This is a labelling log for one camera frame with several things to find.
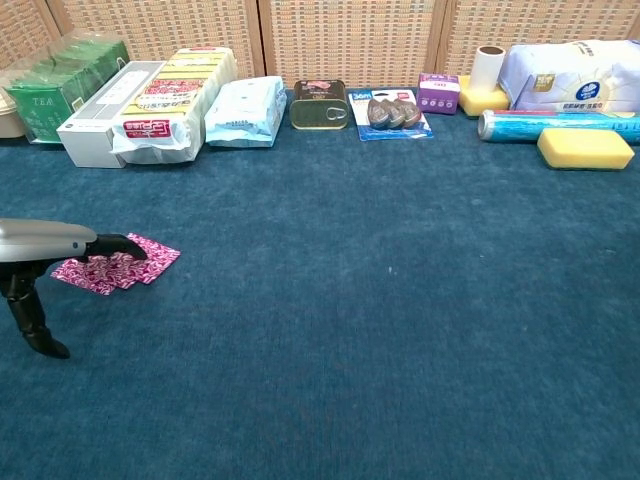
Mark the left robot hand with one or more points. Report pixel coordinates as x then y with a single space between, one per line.
40 240

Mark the white power strip box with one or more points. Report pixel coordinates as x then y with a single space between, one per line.
90 135

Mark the clear box green tea bags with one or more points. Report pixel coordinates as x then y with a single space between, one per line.
45 107

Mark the yellow sponge multipack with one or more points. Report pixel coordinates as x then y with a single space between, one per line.
170 95

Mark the wicker folding screen panel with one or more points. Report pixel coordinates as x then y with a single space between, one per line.
20 30
150 25
550 20
350 40

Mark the light blue wet wipes pack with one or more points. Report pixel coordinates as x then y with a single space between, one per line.
245 112

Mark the dark gold meat can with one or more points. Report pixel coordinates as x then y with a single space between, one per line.
317 112

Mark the teal felt table cover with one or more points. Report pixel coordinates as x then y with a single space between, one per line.
350 325

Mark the blue blister pack of hooks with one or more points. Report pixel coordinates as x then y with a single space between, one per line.
390 112

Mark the small purple box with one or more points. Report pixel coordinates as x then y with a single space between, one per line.
437 95

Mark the plain yellow sponge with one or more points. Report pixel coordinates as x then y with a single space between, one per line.
480 102

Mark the white paper roll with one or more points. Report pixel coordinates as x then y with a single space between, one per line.
487 70

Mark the blue cling wrap roll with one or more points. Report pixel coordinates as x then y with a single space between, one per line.
510 125

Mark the yellow sponge green underside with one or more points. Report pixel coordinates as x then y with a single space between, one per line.
582 147

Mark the large white tissue pack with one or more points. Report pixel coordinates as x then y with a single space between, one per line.
575 75

